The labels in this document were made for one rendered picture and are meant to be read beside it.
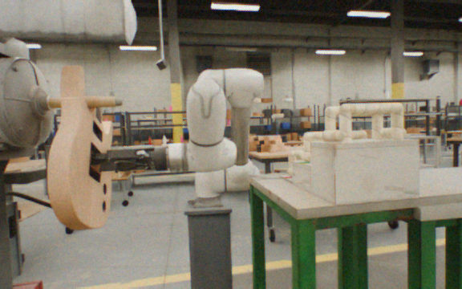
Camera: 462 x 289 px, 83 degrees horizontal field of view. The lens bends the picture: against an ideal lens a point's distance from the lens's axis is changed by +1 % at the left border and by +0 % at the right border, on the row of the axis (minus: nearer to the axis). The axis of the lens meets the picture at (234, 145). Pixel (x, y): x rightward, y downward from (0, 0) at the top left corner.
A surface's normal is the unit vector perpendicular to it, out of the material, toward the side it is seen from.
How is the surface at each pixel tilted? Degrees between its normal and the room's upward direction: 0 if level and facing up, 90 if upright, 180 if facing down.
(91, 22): 90
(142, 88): 90
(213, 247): 90
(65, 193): 97
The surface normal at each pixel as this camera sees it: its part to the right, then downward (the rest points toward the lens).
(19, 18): 0.18, 0.04
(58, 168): 0.18, -0.25
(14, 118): 0.95, 0.18
